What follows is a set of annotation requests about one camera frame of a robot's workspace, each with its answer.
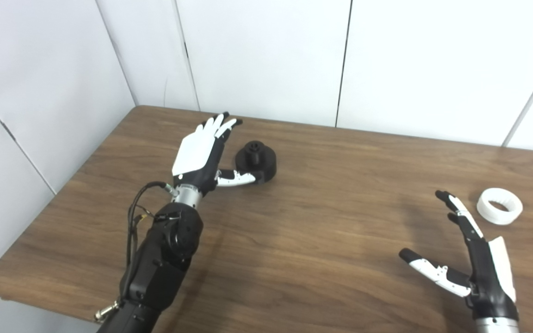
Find white and black right hand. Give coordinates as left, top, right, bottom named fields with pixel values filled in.
left=398, top=190, right=520, bottom=322

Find white and black left hand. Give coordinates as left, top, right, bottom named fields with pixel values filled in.
left=172, top=111, right=259, bottom=197

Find white toothed plastic ring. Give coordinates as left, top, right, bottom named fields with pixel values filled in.
left=476, top=187, right=524, bottom=226

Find round black plastic part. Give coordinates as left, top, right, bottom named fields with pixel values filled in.
left=235, top=141, right=278, bottom=185

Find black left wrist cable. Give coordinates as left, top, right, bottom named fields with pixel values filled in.
left=93, top=181, right=179, bottom=323

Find thin left wrist wires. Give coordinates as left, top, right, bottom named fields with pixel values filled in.
left=132, top=206, right=171, bottom=223

